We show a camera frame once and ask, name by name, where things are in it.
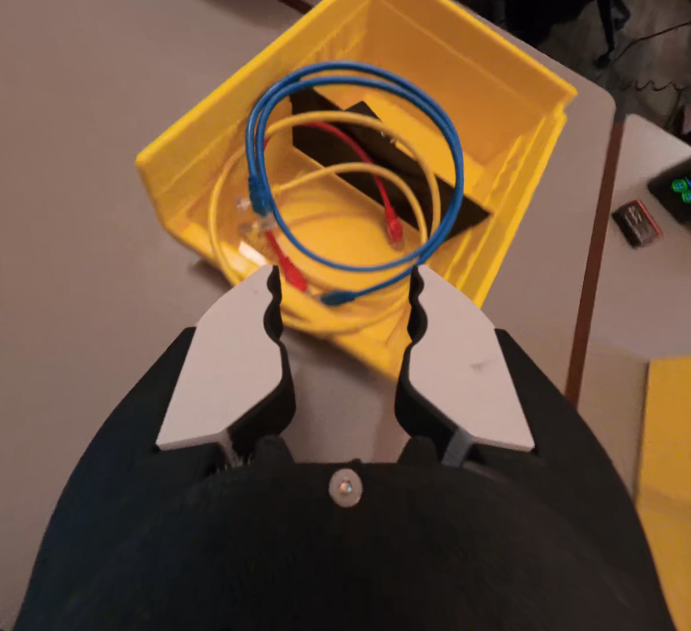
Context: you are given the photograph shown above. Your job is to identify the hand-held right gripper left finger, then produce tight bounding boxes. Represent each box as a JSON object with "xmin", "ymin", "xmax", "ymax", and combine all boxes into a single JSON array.
[{"xmin": 155, "ymin": 264, "xmax": 297, "ymax": 456}]

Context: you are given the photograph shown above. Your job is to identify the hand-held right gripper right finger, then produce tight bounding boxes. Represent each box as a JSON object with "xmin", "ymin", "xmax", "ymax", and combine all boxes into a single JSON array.
[{"xmin": 395, "ymin": 264, "xmax": 536, "ymax": 467}]

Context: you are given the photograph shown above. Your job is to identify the red network cable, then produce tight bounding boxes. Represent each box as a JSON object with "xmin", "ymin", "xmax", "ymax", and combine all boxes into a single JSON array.
[{"xmin": 262, "ymin": 121, "xmax": 406, "ymax": 292}]

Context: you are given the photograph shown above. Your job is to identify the blue network cable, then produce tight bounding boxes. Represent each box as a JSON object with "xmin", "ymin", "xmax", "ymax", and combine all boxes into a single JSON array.
[{"xmin": 245, "ymin": 62, "xmax": 465, "ymax": 307}]

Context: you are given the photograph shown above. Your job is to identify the yellow network cable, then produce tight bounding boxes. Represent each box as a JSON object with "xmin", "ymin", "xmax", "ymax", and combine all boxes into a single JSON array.
[{"xmin": 208, "ymin": 112, "xmax": 443, "ymax": 335}]

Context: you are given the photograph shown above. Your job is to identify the yellow plastic bin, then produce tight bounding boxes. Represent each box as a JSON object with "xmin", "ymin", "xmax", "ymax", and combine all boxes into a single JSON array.
[
  {"xmin": 135, "ymin": 0, "xmax": 578, "ymax": 381},
  {"xmin": 634, "ymin": 356, "xmax": 691, "ymax": 631}
]

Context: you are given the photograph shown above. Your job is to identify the grey desk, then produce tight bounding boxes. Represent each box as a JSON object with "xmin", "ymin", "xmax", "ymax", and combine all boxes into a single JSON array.
[
  {"xmin": 567, "ymin": 113, "xmax": 691, "ymax": 508},
  {"xmin": 0, "ymin": 0, "xmax": 619, "ymax": 631}
]

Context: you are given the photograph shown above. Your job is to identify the black and red battery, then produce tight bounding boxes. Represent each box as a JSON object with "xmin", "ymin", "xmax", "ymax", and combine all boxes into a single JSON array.
[{"xmin": 611, "ymin": 199, "xmax": 664, "ymax": 249}]

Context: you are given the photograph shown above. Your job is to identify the black battery charger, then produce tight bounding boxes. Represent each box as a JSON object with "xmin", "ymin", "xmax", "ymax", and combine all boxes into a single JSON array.
[{"xmin": 647, "ymin": 156, "xmax": 691, "ymax": 224}]

